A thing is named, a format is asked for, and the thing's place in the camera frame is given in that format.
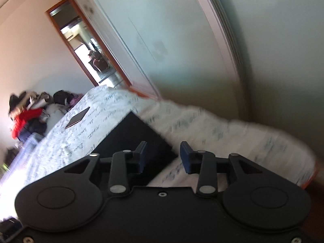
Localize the black pants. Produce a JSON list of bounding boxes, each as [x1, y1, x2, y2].
[[94, 111, 178, 186]]

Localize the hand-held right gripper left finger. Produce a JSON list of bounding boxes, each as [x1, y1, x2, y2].
[[63, 140, 148, 197]]

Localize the dark tablet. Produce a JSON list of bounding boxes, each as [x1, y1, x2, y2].
[[65, 107, 91, 129]]

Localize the red garment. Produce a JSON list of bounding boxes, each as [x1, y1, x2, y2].
[[11, 107, 44, 140]]

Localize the bed with printed white sheet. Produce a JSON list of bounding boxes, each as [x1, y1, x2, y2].
[[0, 84, 320, 221]]

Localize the dark object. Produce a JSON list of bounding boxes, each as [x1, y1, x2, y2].
[[0, 218, 23, 242]]

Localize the blue cloth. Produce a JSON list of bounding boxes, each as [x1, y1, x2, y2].
[[15, 131, 45, 155]]

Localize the pale sliding wardrobe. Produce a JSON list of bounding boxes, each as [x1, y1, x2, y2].
[[61, 0, 324, 157]]

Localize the pile of clothes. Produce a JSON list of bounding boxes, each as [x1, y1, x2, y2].
[[8, 89, 84, 142]]

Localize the wooden door frame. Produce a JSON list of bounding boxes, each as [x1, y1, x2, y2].
[[46, 0, 162, 100]]

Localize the black bag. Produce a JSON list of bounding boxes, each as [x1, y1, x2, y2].
[[53, 90, 74, 106]]

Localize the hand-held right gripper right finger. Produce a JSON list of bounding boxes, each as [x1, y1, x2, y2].
[[180, 141, 263, 198]]

